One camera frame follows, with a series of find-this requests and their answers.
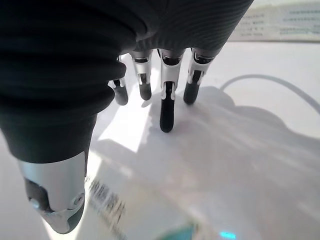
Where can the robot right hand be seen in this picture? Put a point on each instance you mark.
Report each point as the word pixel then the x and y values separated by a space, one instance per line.
pixel 62 75

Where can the white blue medicine box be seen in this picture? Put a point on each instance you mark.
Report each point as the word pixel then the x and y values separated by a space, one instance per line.
pixel 150 212

